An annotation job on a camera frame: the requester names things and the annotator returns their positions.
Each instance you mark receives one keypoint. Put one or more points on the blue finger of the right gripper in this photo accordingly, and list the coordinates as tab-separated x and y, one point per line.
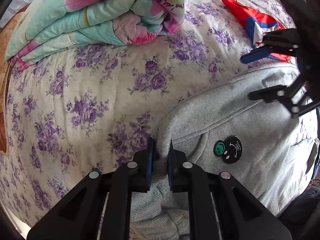
256	54
269	94

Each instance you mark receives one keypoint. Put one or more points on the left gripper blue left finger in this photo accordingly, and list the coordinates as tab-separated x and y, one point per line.
99	206

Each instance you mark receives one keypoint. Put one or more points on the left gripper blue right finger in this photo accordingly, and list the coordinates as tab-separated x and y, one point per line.
220	207

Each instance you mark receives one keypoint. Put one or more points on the purple floral bed sheet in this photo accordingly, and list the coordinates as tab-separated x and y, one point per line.
91	108

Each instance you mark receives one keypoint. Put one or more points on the red striped shorts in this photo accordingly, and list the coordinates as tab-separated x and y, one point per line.
256	24

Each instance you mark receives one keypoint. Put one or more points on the folded floral teal quilt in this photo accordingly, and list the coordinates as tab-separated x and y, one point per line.
51	26

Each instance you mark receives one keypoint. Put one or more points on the grey sweatpants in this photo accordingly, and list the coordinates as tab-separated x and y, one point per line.
220	129

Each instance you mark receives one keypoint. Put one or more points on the orange brown blanket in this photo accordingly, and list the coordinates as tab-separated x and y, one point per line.
6	33

